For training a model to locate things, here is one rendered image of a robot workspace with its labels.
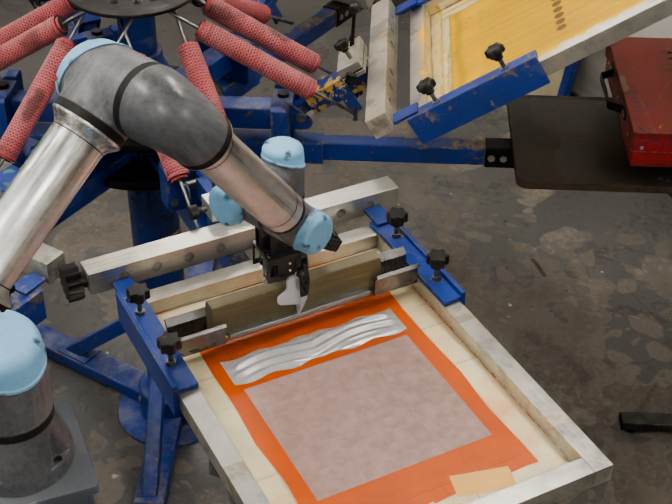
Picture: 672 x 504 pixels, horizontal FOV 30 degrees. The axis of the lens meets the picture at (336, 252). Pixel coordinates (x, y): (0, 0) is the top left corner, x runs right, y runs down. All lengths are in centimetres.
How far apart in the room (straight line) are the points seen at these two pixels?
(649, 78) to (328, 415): 123
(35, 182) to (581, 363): 236
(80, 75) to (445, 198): 279
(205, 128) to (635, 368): 233
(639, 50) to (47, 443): 187
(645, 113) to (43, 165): 151
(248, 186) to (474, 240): 245
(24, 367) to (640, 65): 183
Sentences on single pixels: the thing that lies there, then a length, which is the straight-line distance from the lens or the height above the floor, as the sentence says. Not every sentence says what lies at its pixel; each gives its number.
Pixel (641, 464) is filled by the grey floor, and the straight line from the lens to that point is 359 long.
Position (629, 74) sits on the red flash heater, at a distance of 303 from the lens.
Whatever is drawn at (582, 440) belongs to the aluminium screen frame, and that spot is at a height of 99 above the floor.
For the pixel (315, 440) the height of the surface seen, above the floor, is 96.
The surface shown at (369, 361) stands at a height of 95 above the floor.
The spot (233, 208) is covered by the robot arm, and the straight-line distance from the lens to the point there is 211.
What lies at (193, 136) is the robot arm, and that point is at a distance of 177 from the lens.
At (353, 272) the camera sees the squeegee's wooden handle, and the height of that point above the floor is 104.
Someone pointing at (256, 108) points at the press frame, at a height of 102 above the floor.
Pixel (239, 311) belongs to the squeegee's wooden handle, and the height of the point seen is 103.
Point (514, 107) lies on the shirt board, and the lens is 316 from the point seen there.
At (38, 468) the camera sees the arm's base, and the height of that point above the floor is 124.
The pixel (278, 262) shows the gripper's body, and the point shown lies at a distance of 228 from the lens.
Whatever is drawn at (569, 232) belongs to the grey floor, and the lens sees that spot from 439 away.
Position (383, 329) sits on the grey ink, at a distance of 241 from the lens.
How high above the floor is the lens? 252
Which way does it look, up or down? 37 degrees down
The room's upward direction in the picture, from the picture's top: 1 degrees clockwise
